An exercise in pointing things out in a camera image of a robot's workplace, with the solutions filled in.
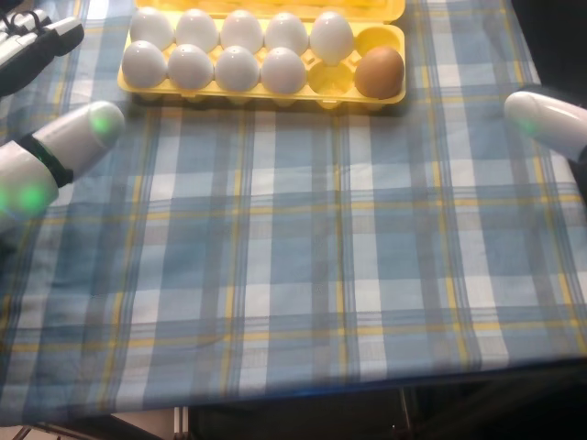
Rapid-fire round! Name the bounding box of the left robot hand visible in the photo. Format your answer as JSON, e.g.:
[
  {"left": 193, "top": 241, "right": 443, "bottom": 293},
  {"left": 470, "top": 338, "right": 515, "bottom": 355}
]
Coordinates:
[{"left": 0, "top": 7, "right": 86, "bottom": 96}]

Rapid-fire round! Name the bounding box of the brown egg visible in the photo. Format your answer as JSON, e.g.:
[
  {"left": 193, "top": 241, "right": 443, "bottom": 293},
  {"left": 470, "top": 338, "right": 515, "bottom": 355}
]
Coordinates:
[{"left": 354, "top": 45, "right": 406, "bottom": 100}]

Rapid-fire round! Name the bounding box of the yellow egg carton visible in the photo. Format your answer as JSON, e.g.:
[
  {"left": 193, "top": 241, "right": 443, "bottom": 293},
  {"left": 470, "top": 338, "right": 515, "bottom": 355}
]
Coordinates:
[{"left": 117, "top": 0, "right": 408, "bottom": 116}]

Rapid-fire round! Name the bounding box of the blue plaid tablecloth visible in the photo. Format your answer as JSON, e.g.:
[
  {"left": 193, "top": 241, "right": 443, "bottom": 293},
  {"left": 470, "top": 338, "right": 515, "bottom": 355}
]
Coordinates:
[{"left": 0, "top": 0, "right": 587, "bottom": 416}]

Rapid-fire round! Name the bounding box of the metal table leg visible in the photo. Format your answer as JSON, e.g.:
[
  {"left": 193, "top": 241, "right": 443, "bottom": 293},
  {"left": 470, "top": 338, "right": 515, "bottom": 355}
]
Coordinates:
[{"left": 170, "top": 405, "right": 190, "bottom": 440}]

